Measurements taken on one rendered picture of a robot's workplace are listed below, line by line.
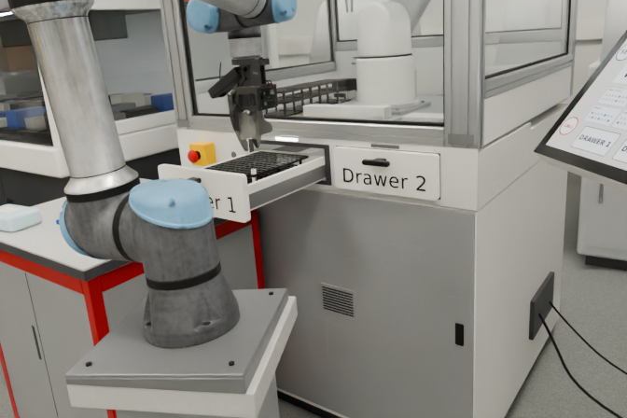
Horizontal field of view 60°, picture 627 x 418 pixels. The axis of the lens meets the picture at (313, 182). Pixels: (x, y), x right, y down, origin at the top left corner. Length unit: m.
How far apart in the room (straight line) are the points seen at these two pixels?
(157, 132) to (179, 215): 1.45
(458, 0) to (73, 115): 0.80
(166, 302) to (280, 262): 0.88
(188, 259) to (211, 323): 0.10
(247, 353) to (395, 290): 0.74
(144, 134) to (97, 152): 1.31
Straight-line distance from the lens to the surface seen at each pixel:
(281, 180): 1.33
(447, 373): 1.53
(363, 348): 1.63
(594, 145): 1.07
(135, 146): 2.18
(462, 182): 1.30
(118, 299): 1.37
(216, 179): 1.26
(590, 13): 4.43
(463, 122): 1.26
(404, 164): 1.33
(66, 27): 0.89
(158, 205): 0.80
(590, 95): 1.17
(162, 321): 0.86
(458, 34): 1.25
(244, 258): 1.64
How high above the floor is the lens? 1.22
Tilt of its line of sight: 15 degrees down
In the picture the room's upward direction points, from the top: 4 degrees counter-clockwise
